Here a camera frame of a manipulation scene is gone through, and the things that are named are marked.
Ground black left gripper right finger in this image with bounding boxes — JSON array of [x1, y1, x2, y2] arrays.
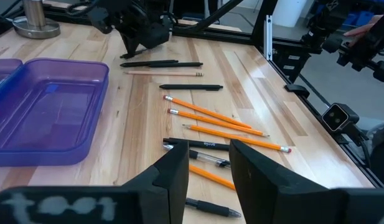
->
[[228, 139, 335, 224]]

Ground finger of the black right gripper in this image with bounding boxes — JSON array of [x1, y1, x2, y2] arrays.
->
[[129, 36, 142, 56], [120, 32, 132, 56]]

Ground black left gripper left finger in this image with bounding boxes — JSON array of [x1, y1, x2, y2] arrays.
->
[[123, 140, 190, 224]]

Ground natural wood pencil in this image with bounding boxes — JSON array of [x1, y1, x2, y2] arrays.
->
[[123, 70, 205, 77]]

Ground orange pencil yellow eraser cap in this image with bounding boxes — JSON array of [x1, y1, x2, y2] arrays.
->
[[189, 164, 236, 191]]

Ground black rubber-grip ballpoint pen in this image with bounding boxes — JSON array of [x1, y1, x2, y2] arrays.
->
[[185, 197, 242, 218]]

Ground clear barrel ballpoint pen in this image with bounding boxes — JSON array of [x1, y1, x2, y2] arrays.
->
[[162, 143, 232, 169]]

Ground black pen white lettering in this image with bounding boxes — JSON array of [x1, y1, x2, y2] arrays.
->
[[162, 137, 230, 152]]

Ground orange pencil pink eraser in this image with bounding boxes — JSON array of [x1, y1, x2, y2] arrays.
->
[[182, 124, 293, 154], [167, 108, 270, 138], [162, 95, 252, 129]]

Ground purple translucent supply box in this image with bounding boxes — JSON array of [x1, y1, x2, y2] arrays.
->
[[0, 57, 110, 167]]

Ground black box with white labels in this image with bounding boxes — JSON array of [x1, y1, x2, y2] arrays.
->
[[272, 43, 312, 83]]

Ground silver aluminium extrusion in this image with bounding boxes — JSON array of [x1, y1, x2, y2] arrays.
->
[[263, 14, 274, 62]]

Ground white column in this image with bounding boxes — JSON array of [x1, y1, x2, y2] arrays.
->
[[271, 0, 308, 28]]

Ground person's hand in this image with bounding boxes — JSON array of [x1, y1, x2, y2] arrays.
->
[[343, 14, 384, 40]]

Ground blue storage bins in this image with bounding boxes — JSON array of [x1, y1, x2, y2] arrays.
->
[[342, 11, 375, 28]]

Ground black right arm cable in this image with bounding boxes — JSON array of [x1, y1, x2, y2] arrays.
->
[[66, 0, 100, 17]]

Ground silver metal post with base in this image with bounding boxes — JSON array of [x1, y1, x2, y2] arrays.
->
[[12, 0, 61, 40]]

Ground small black table camera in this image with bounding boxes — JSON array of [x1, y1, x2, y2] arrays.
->
[[321, 102, 361, 134]]

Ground black frame bracket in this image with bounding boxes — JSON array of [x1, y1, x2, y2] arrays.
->
[[284, 83, 311, 99]]

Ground black camera cable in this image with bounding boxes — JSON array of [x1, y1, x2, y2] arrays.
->
[[347, 123, 372, 167]]

